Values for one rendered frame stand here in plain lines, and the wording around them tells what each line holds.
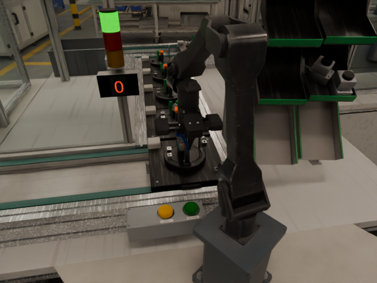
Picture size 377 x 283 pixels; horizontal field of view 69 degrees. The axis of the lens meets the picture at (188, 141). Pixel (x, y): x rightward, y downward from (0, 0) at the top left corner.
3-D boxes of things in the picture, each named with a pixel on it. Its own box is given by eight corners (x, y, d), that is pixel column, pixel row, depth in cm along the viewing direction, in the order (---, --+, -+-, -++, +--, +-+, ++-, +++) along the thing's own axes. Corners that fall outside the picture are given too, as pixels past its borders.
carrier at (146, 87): (198, 109, 127) (198, 83, 120) (145, 113, 123) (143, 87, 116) (189, 88, 146) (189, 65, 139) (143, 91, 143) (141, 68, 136)
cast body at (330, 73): (330, 78, 84) (341, 60, 78) (324, 86, 82) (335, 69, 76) (305, 65, 87) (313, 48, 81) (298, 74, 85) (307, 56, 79)
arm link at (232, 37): (270, 21, 41) (247, 23, 47) (227, 24, 39) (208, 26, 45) (263, 200, 54) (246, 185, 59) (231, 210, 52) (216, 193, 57)
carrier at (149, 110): (210, 138, 106) (211, 109, 99) (147, 144, 103) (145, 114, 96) (198, 109, 126) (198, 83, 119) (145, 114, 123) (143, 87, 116)
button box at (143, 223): (205, 232, 77) (206, 217, 73) (128, 242, 74) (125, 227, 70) (200, 213, 82) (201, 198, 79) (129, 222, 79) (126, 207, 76)
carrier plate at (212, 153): (228, 183, 86) (229, 178, 84) (151, 192, 82) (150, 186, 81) (211, 140, 105) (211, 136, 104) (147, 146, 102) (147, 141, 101)
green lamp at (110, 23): (119, 32, 76) (117, 13, 73) (101, 32, 76) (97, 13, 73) (120, 28, 80) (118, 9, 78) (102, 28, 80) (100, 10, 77)
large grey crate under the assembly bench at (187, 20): (208, 26, 579) (209, 15, 566) (180, 26, 578) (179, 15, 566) (207, 22, 612) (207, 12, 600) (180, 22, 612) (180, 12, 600)
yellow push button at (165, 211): (174, 219, 74) (173, 214, 73) (159, 221, 73) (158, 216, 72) (172, 208, 77) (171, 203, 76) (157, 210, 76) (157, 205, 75)
